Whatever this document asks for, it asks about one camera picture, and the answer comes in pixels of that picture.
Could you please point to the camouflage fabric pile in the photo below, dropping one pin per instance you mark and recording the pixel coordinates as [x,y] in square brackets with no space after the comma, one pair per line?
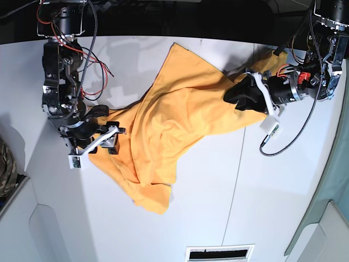
[8,170]

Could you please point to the white bin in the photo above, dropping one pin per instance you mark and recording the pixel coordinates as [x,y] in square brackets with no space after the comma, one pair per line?
[43,226]
[323,241]

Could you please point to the white bin left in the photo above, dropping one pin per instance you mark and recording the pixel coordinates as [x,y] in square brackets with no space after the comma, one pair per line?
[43,226]

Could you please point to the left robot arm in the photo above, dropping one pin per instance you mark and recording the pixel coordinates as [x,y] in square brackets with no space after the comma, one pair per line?
[316,75]

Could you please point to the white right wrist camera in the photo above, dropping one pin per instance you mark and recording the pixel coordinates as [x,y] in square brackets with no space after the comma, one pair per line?
[78,162]

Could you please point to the white bin right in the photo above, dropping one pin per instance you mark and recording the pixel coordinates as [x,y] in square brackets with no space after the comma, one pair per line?
[323,241]

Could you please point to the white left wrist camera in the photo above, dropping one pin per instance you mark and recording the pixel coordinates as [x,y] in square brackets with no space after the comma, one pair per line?
[272,127]

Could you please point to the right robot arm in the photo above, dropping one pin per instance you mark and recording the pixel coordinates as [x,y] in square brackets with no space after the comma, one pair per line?
[65,63]

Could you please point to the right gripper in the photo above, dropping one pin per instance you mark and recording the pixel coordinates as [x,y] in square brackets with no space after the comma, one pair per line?
[82,135]

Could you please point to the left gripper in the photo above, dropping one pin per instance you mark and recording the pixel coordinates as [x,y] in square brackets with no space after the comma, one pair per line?
[281,89]

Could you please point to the orange yellow t-shirt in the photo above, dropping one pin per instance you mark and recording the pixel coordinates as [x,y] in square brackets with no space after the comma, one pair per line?
[184,104]

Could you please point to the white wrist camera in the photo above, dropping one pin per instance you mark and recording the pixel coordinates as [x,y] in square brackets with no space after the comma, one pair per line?
[78,162]
[272,127]

